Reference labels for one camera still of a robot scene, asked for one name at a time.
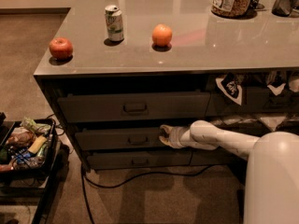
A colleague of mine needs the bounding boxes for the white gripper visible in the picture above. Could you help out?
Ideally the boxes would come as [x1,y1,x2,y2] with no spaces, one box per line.
[159,124,190,148]

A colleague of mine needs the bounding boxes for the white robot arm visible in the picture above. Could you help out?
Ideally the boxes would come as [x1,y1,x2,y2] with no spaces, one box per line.
[159,120,299,224]

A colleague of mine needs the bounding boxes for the grey drawer cabinet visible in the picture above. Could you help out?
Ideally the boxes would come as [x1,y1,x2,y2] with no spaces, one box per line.
[35,0,299,170]

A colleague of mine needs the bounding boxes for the white packets in drawer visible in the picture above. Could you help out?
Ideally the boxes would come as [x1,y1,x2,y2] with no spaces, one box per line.
[211,113,287,132]

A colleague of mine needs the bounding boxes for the orange fruit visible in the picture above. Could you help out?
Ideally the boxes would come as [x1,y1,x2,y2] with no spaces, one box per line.
[151,24,173,47]

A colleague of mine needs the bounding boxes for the green white soda can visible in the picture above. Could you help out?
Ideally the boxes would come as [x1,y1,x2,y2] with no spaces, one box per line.
[105,5,124,42]

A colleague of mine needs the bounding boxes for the red apple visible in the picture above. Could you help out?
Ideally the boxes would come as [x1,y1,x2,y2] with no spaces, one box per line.
[49,37,73,60]

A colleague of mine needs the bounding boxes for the black bin with items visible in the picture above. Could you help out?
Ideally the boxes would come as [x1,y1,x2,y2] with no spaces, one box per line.
[0,118,57,179]

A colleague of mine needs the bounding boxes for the large snack jar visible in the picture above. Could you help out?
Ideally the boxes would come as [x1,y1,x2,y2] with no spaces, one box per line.
[211,0,250,18]

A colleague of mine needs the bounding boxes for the dark glass jar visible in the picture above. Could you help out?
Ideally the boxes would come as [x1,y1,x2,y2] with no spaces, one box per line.
[272,0,299,17]

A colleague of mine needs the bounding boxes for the black floor cable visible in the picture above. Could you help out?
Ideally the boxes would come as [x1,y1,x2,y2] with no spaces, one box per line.
[80,163,216,224]

